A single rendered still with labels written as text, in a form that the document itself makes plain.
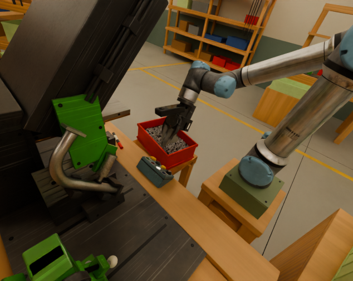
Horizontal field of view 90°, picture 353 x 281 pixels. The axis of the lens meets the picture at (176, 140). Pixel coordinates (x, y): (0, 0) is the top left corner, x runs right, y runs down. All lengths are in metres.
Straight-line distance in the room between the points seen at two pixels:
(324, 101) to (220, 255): 0.54
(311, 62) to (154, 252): 0.74
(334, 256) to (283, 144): 0.65
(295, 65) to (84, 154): 0.70
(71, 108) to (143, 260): 0.48
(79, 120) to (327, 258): 1.09
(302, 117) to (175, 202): 0.51
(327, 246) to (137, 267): 0.84
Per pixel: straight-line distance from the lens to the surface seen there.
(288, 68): 0.71
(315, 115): 0.58
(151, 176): 0.77
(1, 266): 0.75
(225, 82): 0.65
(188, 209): 0.74
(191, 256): 0.67
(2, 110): 0.59
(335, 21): 5.77
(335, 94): 0.57
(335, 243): 1.18
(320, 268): 1.05
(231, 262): 0.71
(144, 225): 0.68
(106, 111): 0.76
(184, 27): 6.68
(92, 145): 0.60
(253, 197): 0.84
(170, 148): 0.98
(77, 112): 0.56
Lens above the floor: 1.51
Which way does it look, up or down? 37 degrees down
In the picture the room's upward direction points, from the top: 13 degrees clockwise
